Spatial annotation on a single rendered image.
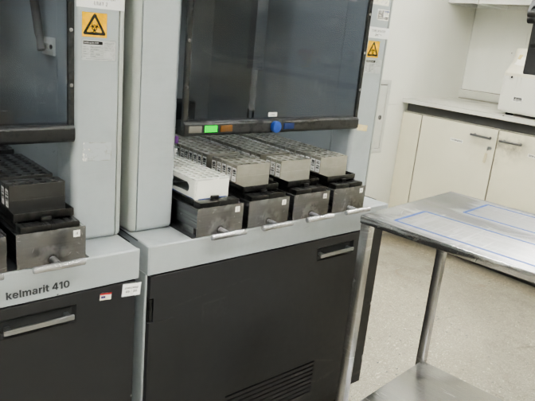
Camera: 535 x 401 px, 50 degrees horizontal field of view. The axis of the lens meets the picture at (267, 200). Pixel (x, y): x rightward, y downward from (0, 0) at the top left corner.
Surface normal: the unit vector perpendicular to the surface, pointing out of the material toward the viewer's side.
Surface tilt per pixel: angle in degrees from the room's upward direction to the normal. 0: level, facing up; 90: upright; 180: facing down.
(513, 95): 90
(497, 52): 90
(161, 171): 90
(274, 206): 90
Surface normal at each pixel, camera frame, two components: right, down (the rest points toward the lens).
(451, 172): -0.77, 0.11
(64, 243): 0.64, 0.27
